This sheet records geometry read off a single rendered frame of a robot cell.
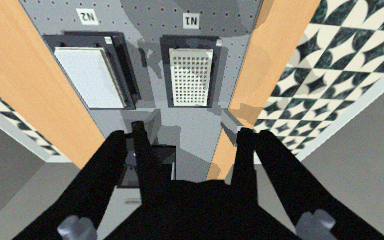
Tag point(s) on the white flat rectangular plate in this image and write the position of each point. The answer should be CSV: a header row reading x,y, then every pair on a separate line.
x,y
93,76

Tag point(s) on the white label with black n2 text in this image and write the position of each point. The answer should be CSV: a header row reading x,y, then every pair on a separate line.
x,y
87,16

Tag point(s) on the white label with black letters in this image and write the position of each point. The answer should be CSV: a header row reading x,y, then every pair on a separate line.
x,y
191,20

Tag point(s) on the grey flat base plate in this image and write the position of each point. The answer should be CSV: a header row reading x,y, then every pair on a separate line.
x,y
194,131

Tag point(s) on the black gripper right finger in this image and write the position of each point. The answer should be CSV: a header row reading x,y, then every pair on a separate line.
x,y
314,212

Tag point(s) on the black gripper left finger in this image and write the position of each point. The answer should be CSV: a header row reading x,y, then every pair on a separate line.
x,y
78,212

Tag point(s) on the white well plate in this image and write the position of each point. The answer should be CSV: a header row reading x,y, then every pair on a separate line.
x,y
190,72

